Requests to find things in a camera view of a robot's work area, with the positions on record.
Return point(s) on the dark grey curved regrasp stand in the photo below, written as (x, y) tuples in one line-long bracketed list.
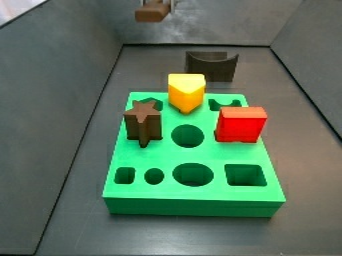
[(214, 64)]

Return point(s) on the green shape-sorter fixture base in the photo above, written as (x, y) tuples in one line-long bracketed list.
[(188, 174)]

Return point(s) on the brown square-circle two-prong block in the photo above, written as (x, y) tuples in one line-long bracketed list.
[(153, 12)]

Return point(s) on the brown star block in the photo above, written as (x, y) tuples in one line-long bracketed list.
[(144, 122)]

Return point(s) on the yellow pentagon block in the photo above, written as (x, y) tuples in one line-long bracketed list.
[(186, 91)]

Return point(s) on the red notched square block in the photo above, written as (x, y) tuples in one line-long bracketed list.
[(240, 124)]

